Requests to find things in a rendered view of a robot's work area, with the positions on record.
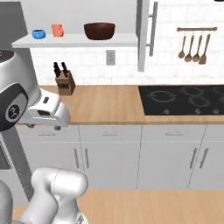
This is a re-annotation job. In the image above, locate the white wall cabinet door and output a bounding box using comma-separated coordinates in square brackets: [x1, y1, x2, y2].
[136, 0, 151, 73]

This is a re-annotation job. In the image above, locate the wooden knife block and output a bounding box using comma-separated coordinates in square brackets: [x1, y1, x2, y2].
[54, 71, 76, 96]

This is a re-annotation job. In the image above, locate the small wooden spoon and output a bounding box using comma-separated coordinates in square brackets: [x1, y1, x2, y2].
[178, 35, 187, 60]

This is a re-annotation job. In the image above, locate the grey tall cabinet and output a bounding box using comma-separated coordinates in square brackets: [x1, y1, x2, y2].
[0, 0, 37, 205]

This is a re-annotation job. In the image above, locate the blue bowl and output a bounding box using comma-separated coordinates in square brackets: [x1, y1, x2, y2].
[31, 29, 46, 40]

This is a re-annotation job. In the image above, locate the brown wooden bowl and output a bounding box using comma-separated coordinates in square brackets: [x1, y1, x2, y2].
[83, 22, 116, 41]

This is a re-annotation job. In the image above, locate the grey wall cabinet door handle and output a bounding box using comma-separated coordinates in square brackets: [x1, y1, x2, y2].
[144, 2, 158, 57]

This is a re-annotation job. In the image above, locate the black hob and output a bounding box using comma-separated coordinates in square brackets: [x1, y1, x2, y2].
[137, 84, 224, 117]

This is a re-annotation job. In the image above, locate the grey wall socket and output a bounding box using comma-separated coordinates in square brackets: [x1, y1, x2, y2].
[105, 49, 116, 67]

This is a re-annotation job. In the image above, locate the grey drawer front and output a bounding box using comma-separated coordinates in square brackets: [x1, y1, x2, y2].
[203, 124, 224, 144]
[16, 125, 81, 144]
[141, 124, 207, 144]
[78, 124, 143, 144]

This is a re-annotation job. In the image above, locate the black handled knife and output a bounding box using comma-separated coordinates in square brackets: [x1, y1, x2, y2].
[60, 61, 70, 77]
[52, 62, 61, 79]

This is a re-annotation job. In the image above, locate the white wall cabinet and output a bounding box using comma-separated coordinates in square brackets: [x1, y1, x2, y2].
[11, 0, 144, 49]

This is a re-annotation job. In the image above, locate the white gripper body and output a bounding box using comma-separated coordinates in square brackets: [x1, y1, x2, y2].
[19, 101, 72, 128]

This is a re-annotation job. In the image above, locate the wooden utensil rail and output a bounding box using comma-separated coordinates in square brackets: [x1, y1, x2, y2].
[176, 26, 219, 32]

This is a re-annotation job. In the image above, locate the wooden spatula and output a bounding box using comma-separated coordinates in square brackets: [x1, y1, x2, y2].
[199, 33, 212, 66]

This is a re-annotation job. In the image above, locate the orange cup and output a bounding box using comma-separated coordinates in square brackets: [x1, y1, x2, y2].
[52, 24, 65, 38]

